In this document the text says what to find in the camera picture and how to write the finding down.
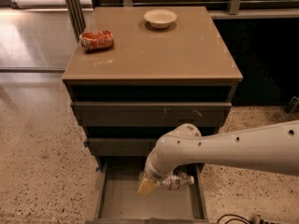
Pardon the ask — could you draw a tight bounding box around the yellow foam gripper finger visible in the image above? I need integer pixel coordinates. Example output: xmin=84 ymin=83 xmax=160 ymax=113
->
xmin=137 ymin=175 xmax=158 ymax=194

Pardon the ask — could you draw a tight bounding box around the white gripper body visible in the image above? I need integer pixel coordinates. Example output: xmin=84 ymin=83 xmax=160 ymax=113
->
xmin=144 ymin=152 xmax=175 ymax=181

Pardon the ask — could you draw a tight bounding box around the clear plastic water bottle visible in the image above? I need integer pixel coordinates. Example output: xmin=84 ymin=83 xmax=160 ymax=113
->
xmin=138 ymin=171 xmax=195 ymax=191

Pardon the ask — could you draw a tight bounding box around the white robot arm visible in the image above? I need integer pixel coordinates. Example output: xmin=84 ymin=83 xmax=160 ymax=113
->
xmin=138 ymin=120 xmax=299 ymax=194

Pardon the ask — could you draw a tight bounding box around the open grey bottom drawer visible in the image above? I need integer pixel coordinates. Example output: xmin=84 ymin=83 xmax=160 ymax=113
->
xmin=86 ymin=157 xmax=210 ymax=224

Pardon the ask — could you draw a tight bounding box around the grey middle drawer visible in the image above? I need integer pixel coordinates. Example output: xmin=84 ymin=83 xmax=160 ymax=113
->
xmin=85 ymin=138 xmax=157 ymax=157

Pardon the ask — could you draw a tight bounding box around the grey top drawer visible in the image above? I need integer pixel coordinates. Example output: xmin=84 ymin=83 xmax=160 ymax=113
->
xmin=71 ymin=102 xmax=232 ymax=127

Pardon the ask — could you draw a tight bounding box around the grey three-drawer cabinet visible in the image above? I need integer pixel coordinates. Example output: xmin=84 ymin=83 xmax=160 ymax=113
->
xmin=61 ymin=6 xmax=244 ymax=173

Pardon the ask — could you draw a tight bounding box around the grey power strip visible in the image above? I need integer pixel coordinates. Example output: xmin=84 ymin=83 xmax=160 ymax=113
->
xmin=251 ymin=215 xmax=290 ymax=224

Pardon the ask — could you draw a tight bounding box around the crushed orange soda can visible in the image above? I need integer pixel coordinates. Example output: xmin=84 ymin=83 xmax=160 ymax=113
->
xmin=80 ymin=30 xmax=114 ymax=52

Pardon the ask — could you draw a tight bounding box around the white ceramic bowl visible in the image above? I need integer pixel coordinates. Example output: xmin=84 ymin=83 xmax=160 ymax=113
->
xmin=144 ymin=9 xmax=177 ymax=29

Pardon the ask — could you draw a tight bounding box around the dark floor box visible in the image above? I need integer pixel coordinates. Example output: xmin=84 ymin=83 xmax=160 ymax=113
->
xmin=284 ymin=96 xmax=299 ymax=113

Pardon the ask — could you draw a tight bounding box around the black cable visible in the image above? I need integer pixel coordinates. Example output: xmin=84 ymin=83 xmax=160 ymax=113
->
xmin=216 ymin=213 xmax=252 ymax=224

